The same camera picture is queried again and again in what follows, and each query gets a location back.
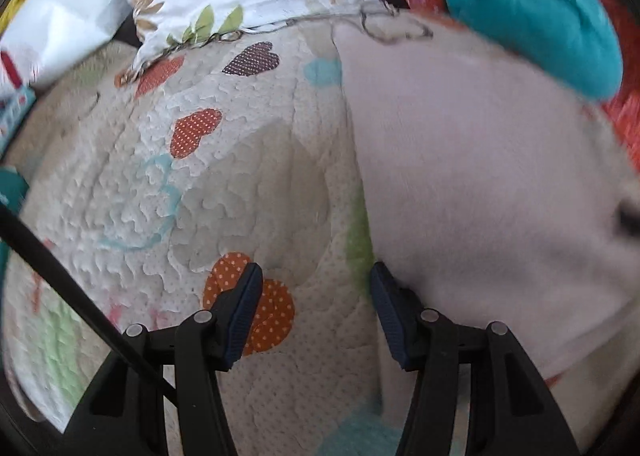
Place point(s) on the quilted heart pattern bedspread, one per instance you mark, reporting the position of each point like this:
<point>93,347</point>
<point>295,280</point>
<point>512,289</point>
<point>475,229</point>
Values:
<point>154,197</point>

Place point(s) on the pale pink printed garment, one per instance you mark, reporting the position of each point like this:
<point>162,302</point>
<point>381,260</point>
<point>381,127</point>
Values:
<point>493,193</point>

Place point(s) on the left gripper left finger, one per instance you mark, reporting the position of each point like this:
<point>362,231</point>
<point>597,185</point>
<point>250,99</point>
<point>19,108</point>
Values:
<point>184,362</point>

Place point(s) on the green flat package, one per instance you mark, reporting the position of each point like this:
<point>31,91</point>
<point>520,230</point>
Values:
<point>13,191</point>

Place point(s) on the yellow plastic bag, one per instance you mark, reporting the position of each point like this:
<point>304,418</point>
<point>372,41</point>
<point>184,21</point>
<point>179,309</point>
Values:
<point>9,13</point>

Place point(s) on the white paper shopping bag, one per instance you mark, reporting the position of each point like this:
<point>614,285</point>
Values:
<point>46,38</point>

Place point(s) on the teal folded garment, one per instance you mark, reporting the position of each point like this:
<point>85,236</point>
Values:
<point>572,40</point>

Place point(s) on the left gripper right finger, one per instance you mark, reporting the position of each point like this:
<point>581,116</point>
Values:
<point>512,411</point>

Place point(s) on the light blue dotted box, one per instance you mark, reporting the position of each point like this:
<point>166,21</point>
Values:
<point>15,109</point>

